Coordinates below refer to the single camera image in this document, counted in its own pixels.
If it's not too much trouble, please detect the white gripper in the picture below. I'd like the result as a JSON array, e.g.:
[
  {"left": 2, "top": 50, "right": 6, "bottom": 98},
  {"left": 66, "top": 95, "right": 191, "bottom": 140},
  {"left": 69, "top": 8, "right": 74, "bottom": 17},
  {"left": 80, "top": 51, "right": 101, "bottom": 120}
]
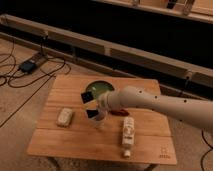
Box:
[{"left": 81, "top": 92, "right": 108, "bottom": 128}]

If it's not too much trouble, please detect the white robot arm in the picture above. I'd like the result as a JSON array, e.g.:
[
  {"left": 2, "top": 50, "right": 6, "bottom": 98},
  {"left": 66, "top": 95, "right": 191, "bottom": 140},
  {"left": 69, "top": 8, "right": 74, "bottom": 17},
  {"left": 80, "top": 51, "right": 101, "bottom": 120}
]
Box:
[{"left": 81, "top": 86, "right": 213, "bottom": 133}]

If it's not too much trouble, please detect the green ceramic cup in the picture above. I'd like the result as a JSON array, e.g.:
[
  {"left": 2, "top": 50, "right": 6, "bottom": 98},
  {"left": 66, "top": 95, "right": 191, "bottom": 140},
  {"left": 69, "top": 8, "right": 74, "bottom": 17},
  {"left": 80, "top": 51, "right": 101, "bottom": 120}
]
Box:
[{"left": 86, "top": 80, "right": 114, "bottom": 99}]

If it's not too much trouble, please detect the red small object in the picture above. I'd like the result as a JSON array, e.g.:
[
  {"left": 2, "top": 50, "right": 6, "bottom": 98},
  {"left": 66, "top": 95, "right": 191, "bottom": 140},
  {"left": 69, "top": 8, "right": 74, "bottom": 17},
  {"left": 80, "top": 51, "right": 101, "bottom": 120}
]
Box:
[{"left": 110, "top": 109, "right": 129, "bottom": 117}]

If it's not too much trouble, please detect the wooden table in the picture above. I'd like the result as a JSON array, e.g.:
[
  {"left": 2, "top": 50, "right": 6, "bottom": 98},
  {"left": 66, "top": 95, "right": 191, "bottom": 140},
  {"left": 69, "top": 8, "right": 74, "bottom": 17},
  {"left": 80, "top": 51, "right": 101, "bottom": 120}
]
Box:
[{"left": 27, "top": 75, "right": 177, "bottom": 165}]

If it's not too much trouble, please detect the white plastic bottle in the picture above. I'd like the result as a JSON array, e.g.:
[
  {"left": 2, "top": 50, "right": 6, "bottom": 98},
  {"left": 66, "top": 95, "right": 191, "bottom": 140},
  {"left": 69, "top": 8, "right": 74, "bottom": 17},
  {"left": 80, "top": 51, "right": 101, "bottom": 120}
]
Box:
[{"left": 122, "top": 117, "right": 135, "bottom": 157}]

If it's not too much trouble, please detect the long wooden baseboard rail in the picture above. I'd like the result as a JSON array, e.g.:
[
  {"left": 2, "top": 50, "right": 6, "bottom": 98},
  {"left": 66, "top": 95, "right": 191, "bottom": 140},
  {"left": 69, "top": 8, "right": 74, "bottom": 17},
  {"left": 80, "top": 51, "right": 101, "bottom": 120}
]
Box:
[{"left": 0, "top": 14, "right": 213, "bottom": 88}]

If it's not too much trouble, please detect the black floor cable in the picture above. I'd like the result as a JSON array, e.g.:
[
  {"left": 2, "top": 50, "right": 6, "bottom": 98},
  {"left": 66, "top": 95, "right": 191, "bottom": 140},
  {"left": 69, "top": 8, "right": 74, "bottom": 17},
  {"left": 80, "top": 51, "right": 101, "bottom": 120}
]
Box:
[{"left": 0, "top": 36, "right": 73, "bottom": 128}]

